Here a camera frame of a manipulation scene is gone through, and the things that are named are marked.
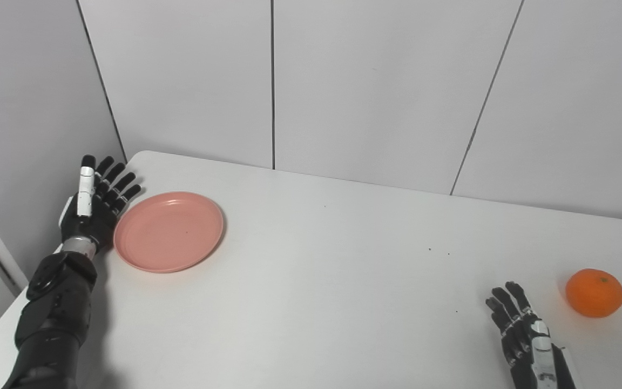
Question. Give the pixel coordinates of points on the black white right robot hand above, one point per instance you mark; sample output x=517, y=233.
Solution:
x=538, y=356

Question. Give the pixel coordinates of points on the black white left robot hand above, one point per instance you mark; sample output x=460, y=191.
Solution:
x=92, y=216

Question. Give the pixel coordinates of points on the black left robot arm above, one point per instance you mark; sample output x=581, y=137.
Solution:
x=54, y=313

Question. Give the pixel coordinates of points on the orange fruit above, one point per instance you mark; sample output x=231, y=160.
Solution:
x=594, y=293

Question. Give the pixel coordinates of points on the pink round plate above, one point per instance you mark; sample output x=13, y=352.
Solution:
x=168, y=232

